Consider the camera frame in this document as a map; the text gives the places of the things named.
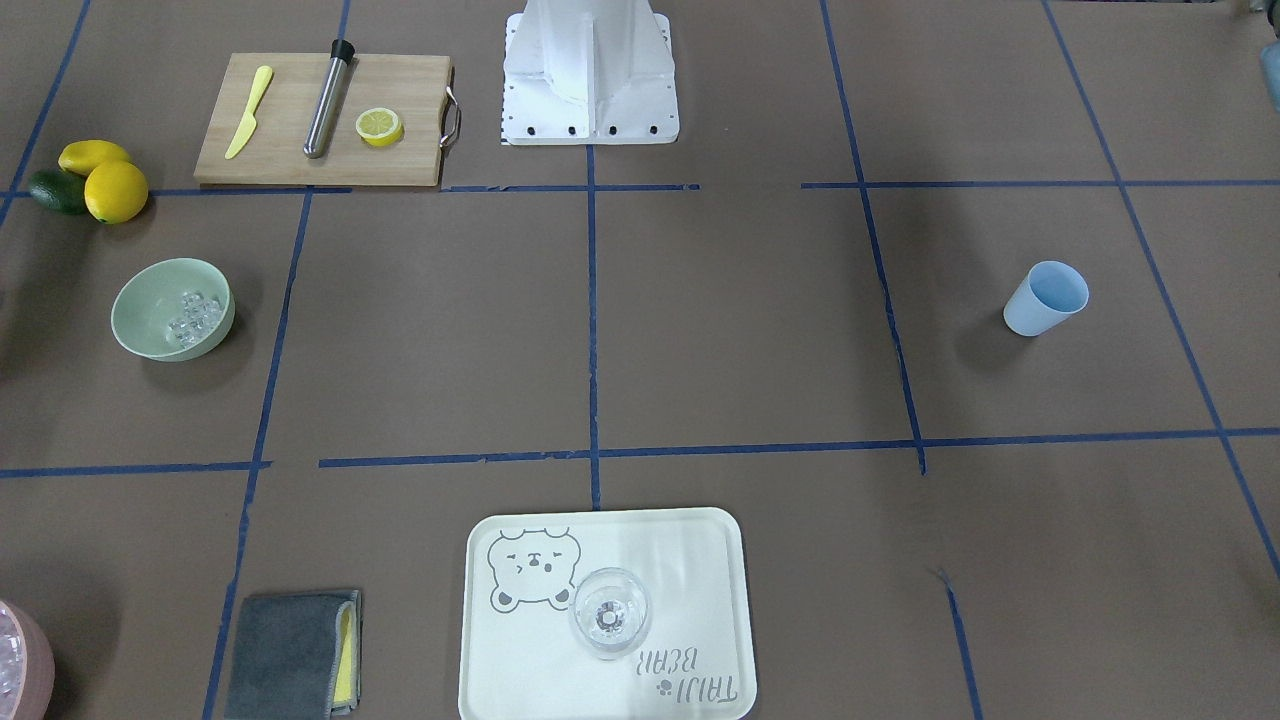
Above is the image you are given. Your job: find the yellow plastic knife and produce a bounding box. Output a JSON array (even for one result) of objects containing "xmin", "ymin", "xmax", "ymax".
[{"xmin": 224, "ymin": 65, "xmax": 274, "ymax": 160}]

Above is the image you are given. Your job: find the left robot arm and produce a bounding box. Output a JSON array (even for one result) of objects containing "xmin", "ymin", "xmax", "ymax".
[{"xmin": 1260, "ymin": 41, "xmax": 1280, "ymax": 113}]

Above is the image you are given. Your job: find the yellow lemon lower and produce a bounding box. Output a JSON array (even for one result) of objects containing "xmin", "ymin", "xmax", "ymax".
[{"xmin": 84, "ymin": 160, "xmax": 150, "ymax": 225}]

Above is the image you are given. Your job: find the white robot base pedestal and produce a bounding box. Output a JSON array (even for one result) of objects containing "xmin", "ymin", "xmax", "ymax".
[{"xmin": 500, "ymin": 1, "xmax": 681, "ymax": 146}]

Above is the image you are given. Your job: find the light blue cup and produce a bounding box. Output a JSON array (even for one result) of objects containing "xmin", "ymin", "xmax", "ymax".
[{"xmin": 1002, "ymin": 260, "xmax": 1091, "ymax": 337}]

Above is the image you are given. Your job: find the wooden cutting board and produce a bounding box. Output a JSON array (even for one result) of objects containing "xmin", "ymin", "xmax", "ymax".
[{"xmin": 195, "ymin": 53, "xmax": 454, "ymax": 187}]

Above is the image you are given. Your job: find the yellow lemon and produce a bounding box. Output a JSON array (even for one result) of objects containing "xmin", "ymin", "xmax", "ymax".
[
  {"xmin": 58, "ymin": 138, "xmax": 132, "ymax": 178},
  {"xmin": 84, "ymin": 160, "xmax": 150, "ymax": 225}
]

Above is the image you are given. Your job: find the white bear tray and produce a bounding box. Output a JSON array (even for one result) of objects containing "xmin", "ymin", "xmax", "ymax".
[{"xmin": 458, "ymin": 507, "xmax": 758, "ymax": 719}]

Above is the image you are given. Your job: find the half lemon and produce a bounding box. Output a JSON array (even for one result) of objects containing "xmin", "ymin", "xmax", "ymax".
[{"xmin": 355, "ymin": 108, "xmax": 404, "ymax": 149}]

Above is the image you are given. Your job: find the steel muddler black tip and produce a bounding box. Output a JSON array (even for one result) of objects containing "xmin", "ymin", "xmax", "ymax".
[{"xmin": 303, "ymin": 38, "xmax": 355, "ymax": 159}]

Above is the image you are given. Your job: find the pink bowl with ice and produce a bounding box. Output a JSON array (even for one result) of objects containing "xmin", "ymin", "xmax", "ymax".
[{"xmin": 1, "ymin": 600, "xmax": 55, "ymax": 719}]

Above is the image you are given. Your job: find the green lime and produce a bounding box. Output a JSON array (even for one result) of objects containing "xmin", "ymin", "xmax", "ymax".
[{"xmin": 27, "ymin": 170, "xmax": 88, "ymax": 217}]

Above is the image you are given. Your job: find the clear wine glass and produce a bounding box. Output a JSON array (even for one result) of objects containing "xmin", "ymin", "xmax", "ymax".
[{"xmin": 570, "ymin": 568, "xmax": 653, "ymax": 661}]

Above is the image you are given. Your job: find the green bowl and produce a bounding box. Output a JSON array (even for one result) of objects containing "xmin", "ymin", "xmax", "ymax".
[{"xmin": 110, "ymin": 258, "xmax": 236, "ymax": 363}]

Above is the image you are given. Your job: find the grey folded cloth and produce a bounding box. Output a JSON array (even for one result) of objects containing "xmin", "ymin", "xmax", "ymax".
[{"xmin": 224, "ymin": 588, "xmax": 364, "ymax": 719}]

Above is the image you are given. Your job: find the yellow lemon upper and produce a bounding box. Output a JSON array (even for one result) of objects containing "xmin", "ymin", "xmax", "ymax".
[{"xmin": 58, "ymin": 138, "xmax": 132, "ymax": 178}]

